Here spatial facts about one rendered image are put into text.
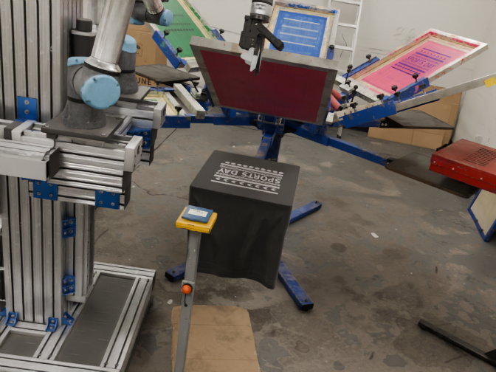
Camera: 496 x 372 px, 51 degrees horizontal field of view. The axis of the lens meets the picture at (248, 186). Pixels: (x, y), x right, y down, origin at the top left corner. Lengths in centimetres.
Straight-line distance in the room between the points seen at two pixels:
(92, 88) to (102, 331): 127
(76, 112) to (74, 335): 112
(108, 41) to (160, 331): 169
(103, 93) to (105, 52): 12
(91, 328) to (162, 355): 40
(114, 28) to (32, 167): 54
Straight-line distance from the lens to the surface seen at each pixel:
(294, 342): 299
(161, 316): 302
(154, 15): 252
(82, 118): 188
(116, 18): 171
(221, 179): 234
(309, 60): 207
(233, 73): 232
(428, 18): 674
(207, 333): 291
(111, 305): 274
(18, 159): 188
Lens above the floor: 189
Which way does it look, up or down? 24 degrees down
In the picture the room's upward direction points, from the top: 9 degrees clockwise
